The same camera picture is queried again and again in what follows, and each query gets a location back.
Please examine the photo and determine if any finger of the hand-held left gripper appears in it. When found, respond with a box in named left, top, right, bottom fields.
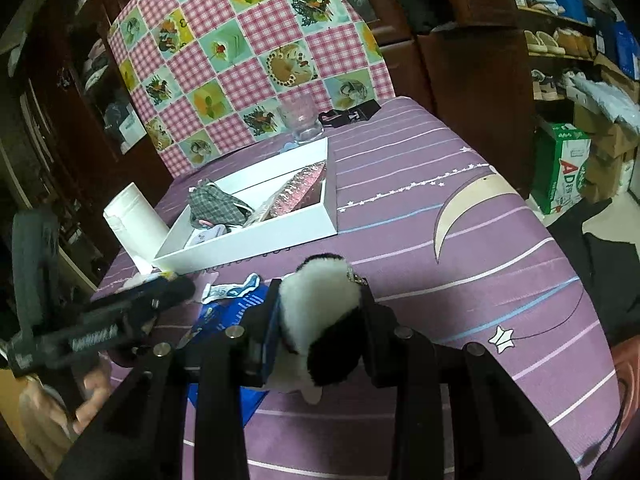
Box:
left=91, top=275, right=197, bottom=326

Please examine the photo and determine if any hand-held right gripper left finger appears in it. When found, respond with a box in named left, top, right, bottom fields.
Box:
left=55, top=277, right=283, bottom=480

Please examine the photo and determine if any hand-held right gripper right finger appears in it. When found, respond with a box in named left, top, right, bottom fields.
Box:
left=357, top=290, right=581, bottom=480

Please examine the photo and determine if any blue printed packet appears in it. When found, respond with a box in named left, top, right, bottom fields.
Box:
left=187, top=287, right=271, bottom=426

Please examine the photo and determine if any black and white plush toy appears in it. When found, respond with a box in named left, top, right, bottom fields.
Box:
left=277, top=255, right=371, bottom=406

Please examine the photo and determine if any small white and blue packet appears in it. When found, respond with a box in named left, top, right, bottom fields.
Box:
left=200, top=272, right=261, bottom=305

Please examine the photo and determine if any white shallow box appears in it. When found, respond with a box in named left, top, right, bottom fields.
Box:
left=152, top=137, right=341, bottom=276

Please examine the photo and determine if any grey plaid cloth pouch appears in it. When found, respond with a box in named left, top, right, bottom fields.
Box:
left=187, top=180, right=253, bottom=228

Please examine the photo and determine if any pink sequin pouch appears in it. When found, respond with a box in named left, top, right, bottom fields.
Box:
left=247, top=160, right=328, bottom=226

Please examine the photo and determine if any person's left hand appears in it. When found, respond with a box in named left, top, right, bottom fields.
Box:
left=20, top=355, right=118, bottom=461

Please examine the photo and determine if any white paper towel roll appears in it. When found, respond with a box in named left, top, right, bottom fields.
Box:
left=102, top=182, right=171, bottom=273

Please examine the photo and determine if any purple striped tablecloth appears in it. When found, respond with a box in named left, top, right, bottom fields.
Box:
left=95, top=95, right=618, bottom=480

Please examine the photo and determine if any clear glass cup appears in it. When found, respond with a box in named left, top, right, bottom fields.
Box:
left=276, top=100, right=326, bottom=143

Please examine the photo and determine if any dark cloth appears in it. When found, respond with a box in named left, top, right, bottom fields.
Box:
left=547, top=199, right=640, bottom=346

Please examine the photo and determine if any green and white carton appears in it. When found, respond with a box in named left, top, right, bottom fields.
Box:
left=530, top=120, right=593, bottom=216

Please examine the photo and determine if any brown wooden cabinet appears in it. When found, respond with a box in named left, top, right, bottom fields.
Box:
left=350, top=0, right=536, bottom=196

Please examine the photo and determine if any grey plastic bag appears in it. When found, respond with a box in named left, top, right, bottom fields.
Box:
left=575, top=77, right=640, bottom=128

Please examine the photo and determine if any wooden shoe shelf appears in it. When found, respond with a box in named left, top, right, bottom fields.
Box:
left=505, top=0, right=640, bottom=91

